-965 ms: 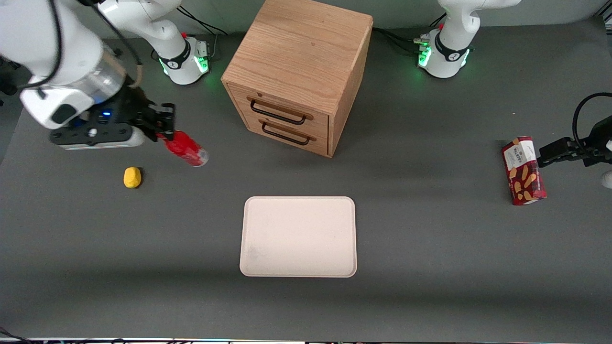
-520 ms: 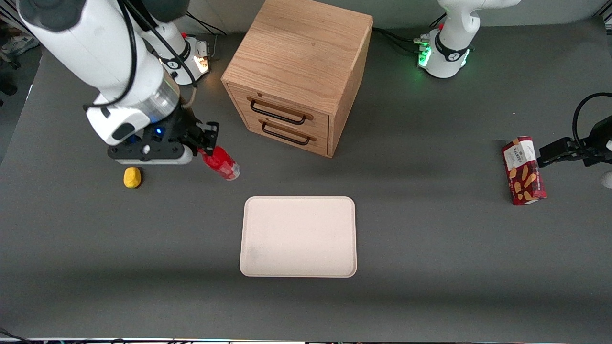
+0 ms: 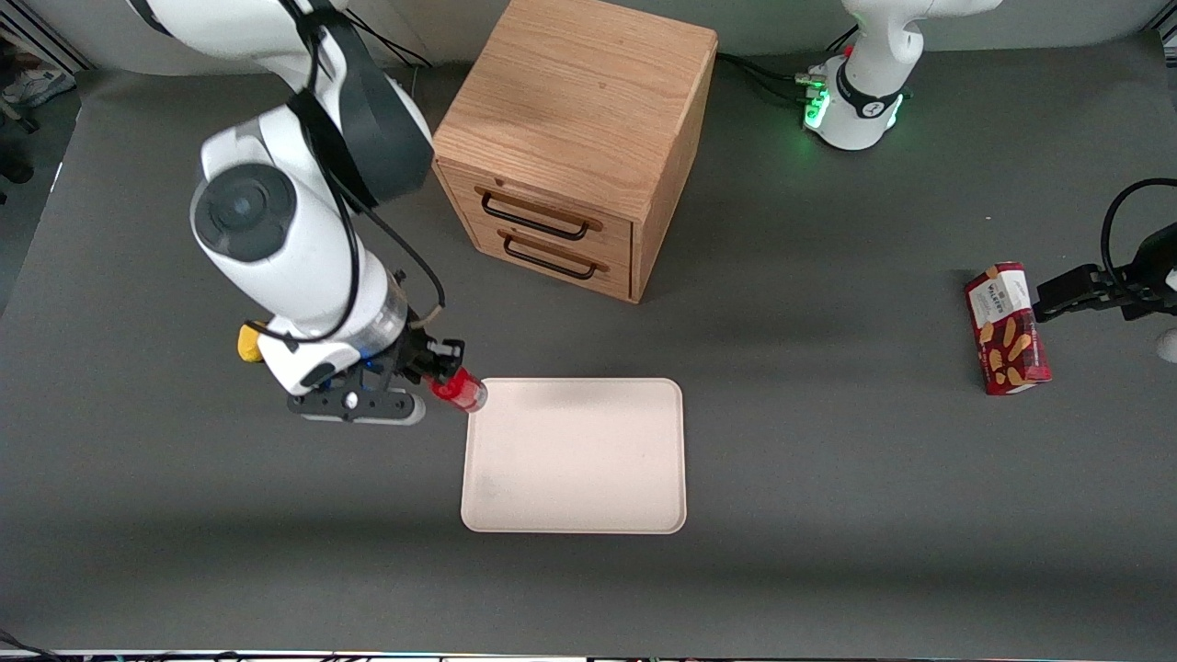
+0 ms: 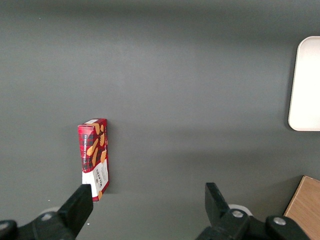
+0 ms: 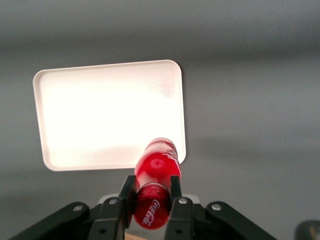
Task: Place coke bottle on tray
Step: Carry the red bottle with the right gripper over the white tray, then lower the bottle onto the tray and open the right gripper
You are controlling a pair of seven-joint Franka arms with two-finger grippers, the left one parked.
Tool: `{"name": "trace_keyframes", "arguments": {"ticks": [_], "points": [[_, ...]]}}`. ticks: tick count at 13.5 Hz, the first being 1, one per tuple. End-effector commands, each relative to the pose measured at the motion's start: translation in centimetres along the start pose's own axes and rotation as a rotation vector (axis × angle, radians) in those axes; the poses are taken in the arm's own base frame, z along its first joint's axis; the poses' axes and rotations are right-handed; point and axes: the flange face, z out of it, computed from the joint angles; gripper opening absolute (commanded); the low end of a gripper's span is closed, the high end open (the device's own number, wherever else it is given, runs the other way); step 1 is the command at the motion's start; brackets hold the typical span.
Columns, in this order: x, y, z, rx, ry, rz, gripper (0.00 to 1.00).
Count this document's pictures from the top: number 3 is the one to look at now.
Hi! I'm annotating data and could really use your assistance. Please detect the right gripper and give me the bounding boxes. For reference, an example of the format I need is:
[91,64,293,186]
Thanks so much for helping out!
[257,326,467,398]

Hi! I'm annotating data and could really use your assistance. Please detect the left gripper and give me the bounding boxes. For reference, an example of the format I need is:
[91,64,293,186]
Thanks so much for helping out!
[1034,223,1177,325]

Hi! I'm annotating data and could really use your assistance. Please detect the red coke bottle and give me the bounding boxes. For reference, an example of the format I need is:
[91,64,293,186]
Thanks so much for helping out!
[429,367,489,416]

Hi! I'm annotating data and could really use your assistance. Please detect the beige rectangular tray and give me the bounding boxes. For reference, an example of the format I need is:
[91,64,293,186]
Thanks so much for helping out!
[460,377,689,535]

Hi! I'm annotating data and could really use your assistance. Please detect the red tartan cookie box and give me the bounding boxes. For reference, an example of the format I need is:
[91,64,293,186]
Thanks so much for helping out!
[964,261,1053,397]

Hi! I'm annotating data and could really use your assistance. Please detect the wooden drawer cabinet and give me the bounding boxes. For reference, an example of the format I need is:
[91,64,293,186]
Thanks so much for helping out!
[430,0,719,305]

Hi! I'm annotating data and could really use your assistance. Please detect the grey table mat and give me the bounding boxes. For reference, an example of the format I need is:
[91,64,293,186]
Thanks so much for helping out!
[0,35,1177,656]

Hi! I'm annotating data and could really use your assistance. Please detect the white sneaker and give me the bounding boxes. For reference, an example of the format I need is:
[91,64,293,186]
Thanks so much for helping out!
[0,66,76,108]

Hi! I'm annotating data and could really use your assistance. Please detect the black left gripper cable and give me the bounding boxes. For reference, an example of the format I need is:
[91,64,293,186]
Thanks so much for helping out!
[1101,177,1177,281]

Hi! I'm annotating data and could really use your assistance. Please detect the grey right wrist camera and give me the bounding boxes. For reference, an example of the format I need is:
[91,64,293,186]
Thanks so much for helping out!
[286,371,428,427]

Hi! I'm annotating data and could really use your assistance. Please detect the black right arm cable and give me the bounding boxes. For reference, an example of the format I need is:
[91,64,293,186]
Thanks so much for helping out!
[246,0,449,347]

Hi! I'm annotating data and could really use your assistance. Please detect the wooden drawer with black handle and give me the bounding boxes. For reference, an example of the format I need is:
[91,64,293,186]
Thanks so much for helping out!
[436,158,635,268]
[456,206,634,303]

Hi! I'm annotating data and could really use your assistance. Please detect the black left arm base cables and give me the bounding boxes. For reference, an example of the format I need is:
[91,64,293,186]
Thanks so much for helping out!
[716,51,824,104]

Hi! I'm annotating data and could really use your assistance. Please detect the aluminium frame rail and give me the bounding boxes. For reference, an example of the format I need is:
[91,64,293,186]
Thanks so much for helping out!
[14,7,96,73]

